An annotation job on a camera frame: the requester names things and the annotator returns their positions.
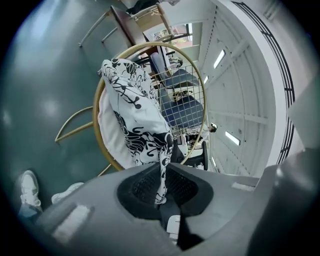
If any black and white patterned cushion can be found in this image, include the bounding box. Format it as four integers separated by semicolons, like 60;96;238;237
97;58;176;206

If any black office chair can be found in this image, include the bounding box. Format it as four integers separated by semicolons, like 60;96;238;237
171;140;211;171

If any gold wire frame chair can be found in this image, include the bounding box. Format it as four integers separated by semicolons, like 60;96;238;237
54;41;209;177

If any white sneaker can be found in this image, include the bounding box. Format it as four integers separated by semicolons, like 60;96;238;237
51;182;85;205
19;169;42;208

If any blue office chair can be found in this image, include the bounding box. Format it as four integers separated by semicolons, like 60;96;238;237
149;51;206;130

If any light wooden chair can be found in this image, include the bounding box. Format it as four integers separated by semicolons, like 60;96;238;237
130;2;192;43

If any white seat pad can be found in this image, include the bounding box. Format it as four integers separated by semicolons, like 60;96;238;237
97;83;137;170

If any dark wooden table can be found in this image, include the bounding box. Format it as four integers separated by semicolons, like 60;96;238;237
109;5;152;55

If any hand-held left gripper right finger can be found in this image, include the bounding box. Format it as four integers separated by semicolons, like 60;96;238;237
164;161;261;252

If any person's blue jeans leg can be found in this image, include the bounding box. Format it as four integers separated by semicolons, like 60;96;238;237
17;201;44;222

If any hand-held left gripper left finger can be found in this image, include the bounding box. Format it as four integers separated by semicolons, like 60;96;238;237
34;161;187;256

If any black railing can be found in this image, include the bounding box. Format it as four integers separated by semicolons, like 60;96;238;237
231;0;296;165

